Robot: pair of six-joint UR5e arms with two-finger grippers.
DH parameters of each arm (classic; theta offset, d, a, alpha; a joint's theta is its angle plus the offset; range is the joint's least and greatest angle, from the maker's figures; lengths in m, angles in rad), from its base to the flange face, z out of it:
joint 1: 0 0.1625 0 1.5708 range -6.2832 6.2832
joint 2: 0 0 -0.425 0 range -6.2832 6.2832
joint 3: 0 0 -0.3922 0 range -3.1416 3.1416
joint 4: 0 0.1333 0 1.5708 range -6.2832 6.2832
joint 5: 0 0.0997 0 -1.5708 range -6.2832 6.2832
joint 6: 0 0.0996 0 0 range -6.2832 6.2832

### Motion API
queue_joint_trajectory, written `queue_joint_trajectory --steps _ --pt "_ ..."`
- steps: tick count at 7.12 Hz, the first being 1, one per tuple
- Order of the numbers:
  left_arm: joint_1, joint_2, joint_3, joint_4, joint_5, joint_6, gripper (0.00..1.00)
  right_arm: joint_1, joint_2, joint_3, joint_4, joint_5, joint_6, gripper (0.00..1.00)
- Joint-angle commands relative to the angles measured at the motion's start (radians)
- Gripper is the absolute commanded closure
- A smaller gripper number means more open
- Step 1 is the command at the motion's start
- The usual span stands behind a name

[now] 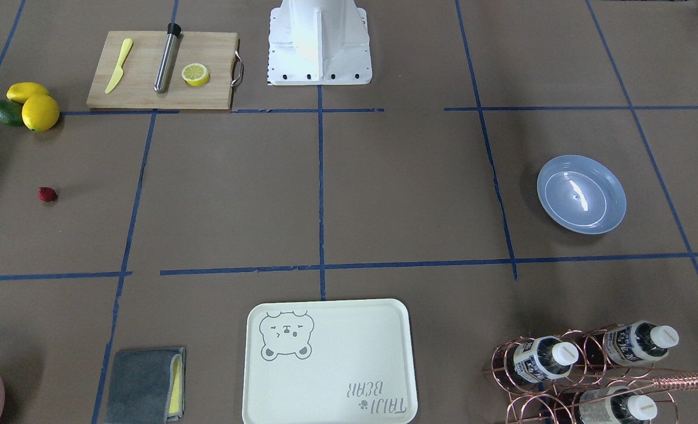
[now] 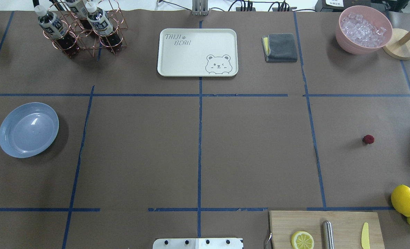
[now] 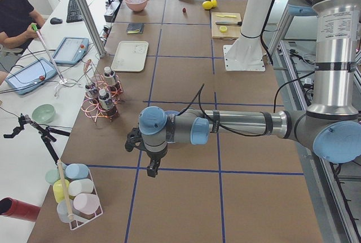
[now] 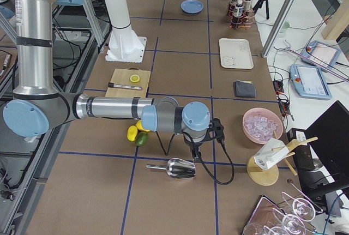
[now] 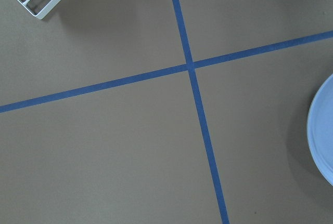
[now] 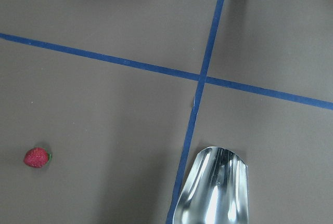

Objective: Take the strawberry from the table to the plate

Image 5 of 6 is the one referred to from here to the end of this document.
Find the light blue plate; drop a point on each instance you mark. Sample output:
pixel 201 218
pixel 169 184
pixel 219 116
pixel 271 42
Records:
pixel 319 129

